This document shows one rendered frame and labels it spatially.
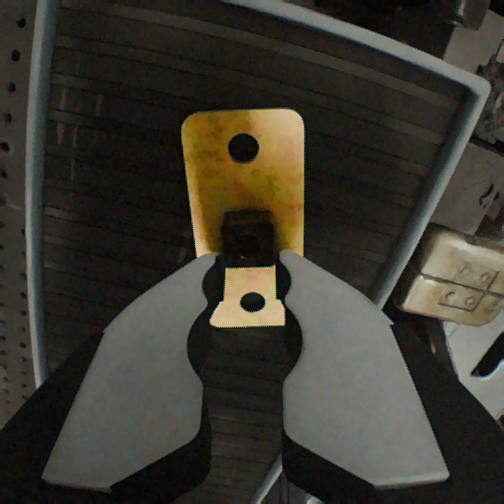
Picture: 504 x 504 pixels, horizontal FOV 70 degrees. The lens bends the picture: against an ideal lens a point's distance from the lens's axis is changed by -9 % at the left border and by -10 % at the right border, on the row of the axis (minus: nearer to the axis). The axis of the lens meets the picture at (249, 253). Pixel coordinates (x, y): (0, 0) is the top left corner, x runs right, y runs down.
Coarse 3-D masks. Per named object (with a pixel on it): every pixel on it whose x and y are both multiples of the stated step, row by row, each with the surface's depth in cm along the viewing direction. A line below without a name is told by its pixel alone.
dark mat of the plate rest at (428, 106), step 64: (64, 0) 10; (128, 0) 10; (192, 0) 10; (64, 64) 11; (128, 64) 11; (192, 64) 11; (256, 64) 11; (320, 64) 11; (384, 64) 11; (64, 128) 12; (128, 128) 12; (320, 128) 12; (384, 128) 12; (448, 128) 12; (64, 192) 13; (128, 192) 13; (320, 192) 13; (384, 192) 13; (64, 256) 15; (128, 256) 15; (192, 256) 15; (320, 256) 15; (384, 256) 15; (64, 320) 16; (256, 384) 18; (256, 448) 21
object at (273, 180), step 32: (192, 128) 12; (224, 128) 12; (256, 128) 12; (288, 128) 12; (192, 160) 12; (224, 160) 12; (256, 160) 12; (288, 160) 12; (192, 192) 13; (224, 192) 13; (256, 192) 13; (288, 192) 13; (224, 224) 13; (256, 224) 13; (288, 224) 14; (224, 256) 13; (256, 256) 13; (256, 288) 15; (224, 320) 16; (256, 320) 16
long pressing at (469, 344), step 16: (496, 320) 37; (448, 336) 37; (464, 336) 38; (480, 336) 38; (496, 336) 38; (464, 352) 39; (480, 352) 39; (464, 368) 40; (496, 368) 41; (464, 384) 42; (480, 384) 42; (496, 384) 42; (480, 400) 43; (496, 400) 43; (496, 416) 46
